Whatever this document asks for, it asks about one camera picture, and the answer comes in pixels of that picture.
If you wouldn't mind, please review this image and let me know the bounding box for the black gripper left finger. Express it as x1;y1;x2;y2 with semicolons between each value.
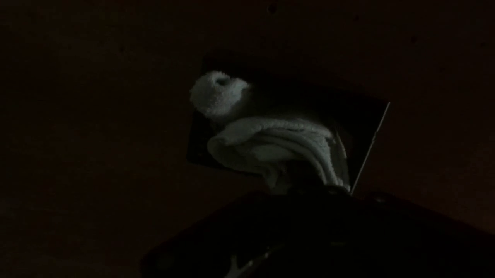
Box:
137;192;310;278

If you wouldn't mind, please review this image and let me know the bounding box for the white terry cloth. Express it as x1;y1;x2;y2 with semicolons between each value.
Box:
188;70;352;195

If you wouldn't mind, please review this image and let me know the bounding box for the black open box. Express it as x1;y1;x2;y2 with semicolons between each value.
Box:
185;54;392;196

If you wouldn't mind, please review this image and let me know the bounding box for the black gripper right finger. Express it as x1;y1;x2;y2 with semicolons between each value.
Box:
307;189;495;278

